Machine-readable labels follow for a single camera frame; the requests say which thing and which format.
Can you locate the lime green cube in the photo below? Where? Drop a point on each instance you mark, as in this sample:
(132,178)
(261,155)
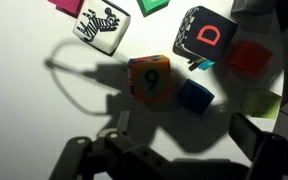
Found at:
(262,103)

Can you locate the black letter D plush cube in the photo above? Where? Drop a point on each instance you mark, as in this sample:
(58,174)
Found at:
(206,34)

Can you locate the orange plush number cube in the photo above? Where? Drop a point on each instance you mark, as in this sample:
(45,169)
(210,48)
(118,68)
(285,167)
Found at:
(149,78)

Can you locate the pink plastic block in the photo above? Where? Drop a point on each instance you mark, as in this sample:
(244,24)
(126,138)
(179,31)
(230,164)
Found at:
(68,4)

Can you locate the white zebra plush cube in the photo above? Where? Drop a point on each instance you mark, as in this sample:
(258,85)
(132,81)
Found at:
(100,26)

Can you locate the green plastic block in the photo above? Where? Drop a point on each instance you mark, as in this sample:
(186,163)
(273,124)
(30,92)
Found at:
(152,4)

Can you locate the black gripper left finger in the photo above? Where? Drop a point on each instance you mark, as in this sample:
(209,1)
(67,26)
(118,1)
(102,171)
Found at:
(117,156)

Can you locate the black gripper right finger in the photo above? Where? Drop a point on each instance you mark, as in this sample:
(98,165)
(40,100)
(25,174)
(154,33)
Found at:
(270,156)

